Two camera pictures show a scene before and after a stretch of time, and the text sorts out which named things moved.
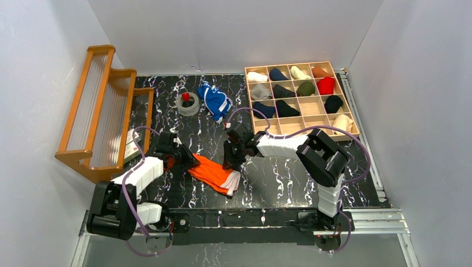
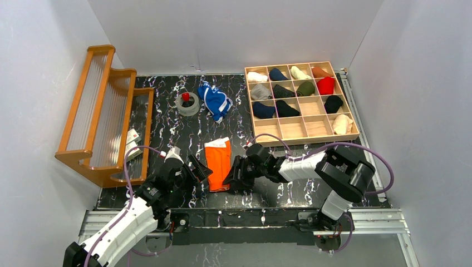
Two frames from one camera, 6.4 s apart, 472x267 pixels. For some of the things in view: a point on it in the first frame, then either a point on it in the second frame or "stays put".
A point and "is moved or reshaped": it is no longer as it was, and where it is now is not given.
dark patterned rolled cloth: [279, 92] stays put
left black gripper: [185, 157] to [190, 171]
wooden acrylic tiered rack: [112, 120] stays put
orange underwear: [222, 179] is moved or reshaped
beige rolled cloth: [343, 122] stays put
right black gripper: [231, 153] to [244, 169]
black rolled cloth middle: [283, 109] stays put
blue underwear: [216, 101] stays put
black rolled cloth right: [332, 104] stays put
